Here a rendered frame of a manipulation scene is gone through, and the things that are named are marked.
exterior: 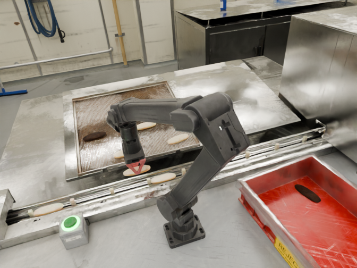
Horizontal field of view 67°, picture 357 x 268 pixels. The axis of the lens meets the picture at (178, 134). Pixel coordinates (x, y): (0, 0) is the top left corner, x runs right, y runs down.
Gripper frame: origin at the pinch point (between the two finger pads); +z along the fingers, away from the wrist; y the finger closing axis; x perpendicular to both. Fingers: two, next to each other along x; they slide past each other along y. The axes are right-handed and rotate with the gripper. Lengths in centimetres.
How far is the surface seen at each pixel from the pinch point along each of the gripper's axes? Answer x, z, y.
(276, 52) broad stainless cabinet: 177, 34, -164
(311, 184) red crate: 60, 11, 21
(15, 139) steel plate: -54, 11, -59
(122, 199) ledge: -7.1, 7.0, 5.9
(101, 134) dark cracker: -10.4, 0.2, -28.3
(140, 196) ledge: -0.9, 7.0, 6.9
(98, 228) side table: -17.2, 11.2, 11.9
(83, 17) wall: -12, 13, -370
